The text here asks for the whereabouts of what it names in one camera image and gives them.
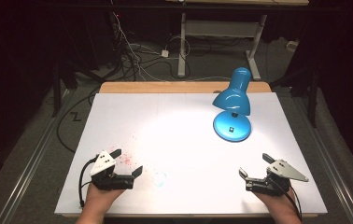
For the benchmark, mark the blue desk lamp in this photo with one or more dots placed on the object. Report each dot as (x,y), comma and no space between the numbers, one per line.
(232,99)

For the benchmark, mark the person's left hand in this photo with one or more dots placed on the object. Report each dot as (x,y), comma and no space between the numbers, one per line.
(101,199)

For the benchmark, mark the person's right hand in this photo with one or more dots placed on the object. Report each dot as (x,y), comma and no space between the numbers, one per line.
(279,205)

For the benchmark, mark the metal floor rail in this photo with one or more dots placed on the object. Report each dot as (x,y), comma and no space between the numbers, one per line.
(31,174)
(330,168)

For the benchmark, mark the white table cover sheet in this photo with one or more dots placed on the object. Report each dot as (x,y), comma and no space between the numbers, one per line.
(180,140)

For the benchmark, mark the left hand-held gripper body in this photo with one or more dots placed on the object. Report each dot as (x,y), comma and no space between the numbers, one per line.
(102,166)

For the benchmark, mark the white power adapter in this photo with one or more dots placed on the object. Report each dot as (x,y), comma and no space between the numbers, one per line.
(164,53)

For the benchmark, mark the white power strip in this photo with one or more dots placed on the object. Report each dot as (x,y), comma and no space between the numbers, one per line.
(291,46)

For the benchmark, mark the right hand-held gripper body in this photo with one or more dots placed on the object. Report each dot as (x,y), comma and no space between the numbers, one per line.
(285,171)

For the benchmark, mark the wooden table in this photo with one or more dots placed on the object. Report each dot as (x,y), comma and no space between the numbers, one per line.
(165,87)

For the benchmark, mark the white metal desk frame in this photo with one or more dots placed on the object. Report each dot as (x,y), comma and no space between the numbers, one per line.
(221,28)

